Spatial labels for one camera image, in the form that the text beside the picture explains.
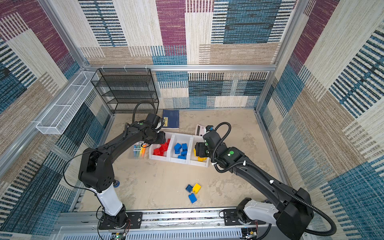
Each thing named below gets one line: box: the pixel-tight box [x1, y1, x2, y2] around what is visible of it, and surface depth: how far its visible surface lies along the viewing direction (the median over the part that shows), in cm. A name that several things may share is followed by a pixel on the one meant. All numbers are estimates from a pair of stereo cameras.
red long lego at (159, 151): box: [153, 145, 165, 156], surface depth 96 cm
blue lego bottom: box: [188, 193, 198, 204], surface depth 81 cm
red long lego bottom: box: [159, 142, 169, 152], surface depth 97 cm
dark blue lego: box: [185, 184, 193, 193], surface depth 84 cm
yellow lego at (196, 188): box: [192, 183, 202, 194], surface depth 83 cm
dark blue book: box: [162, 109, 180, 128], surface depth 119 cm
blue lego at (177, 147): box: [174, 142, 182, 154], surface depth 97 cm
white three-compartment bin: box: [149, 131, 210, 168], surface depth 95 cm
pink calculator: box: [195, 124, 207, 136], surface depth 107 cm
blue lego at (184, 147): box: [182, 143, 188, 151], surface depth 98 cm
